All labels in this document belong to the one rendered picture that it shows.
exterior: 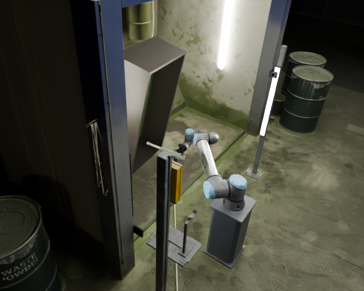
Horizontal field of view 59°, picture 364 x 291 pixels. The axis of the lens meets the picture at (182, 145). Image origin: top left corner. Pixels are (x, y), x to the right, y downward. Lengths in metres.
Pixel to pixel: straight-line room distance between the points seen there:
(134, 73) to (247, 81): 2.31
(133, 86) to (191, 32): 2.34
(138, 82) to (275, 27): 2.20
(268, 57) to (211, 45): 0.85
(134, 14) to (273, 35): 1.74
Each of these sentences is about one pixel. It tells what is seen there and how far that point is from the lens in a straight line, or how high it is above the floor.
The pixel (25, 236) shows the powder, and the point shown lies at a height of 0.86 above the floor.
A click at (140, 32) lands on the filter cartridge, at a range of 4.40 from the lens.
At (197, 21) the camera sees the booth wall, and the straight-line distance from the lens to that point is 4.81.
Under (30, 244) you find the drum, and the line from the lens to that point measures 2.41.
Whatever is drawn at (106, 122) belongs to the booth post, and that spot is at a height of 1.62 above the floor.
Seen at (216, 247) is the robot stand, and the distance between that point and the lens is 3.13.
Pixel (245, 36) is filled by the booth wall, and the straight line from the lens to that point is 4.50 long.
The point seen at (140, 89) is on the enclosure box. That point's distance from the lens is 2.68.
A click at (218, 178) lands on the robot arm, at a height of 0.90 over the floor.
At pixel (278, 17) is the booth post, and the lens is 4.30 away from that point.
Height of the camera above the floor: 2.63
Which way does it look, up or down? 35 degrees down
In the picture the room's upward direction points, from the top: 4 degrees clockwise
